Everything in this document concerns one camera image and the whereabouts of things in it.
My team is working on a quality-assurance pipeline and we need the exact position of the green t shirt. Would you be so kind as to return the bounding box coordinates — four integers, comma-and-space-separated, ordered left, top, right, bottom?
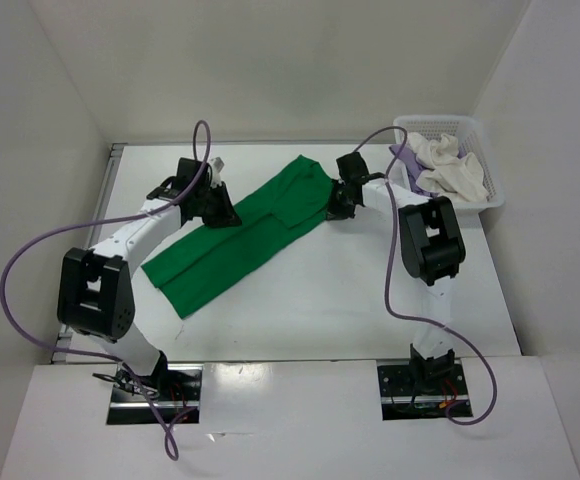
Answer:
142, 155, 332, 319

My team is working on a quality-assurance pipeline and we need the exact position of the cream white t shirt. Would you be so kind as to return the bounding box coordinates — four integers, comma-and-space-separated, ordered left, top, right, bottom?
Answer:
401, 132, 487, 204

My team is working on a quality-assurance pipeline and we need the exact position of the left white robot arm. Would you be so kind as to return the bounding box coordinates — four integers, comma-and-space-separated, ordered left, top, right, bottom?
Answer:
57, 182, 241, 400

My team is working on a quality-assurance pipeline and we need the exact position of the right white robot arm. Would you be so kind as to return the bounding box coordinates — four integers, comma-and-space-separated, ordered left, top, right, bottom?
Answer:
326, 174, 466, 395

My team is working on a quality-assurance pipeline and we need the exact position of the lavender t shirt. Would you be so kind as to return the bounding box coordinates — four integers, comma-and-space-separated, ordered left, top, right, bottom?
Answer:
388, 143, 476, 204

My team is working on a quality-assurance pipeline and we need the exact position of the white plastic basket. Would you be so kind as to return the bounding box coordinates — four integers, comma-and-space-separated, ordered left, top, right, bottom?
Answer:
391, 115, 504, 215

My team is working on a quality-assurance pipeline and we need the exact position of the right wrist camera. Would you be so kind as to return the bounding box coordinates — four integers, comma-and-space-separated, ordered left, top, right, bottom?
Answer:
336, 151, 369, 184

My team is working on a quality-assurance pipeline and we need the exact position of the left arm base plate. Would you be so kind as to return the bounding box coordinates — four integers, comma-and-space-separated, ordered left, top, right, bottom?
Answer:
92, 365, 203, 425

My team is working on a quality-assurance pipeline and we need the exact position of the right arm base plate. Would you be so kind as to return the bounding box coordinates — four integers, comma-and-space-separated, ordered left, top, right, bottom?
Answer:
376, 360, 473, 421

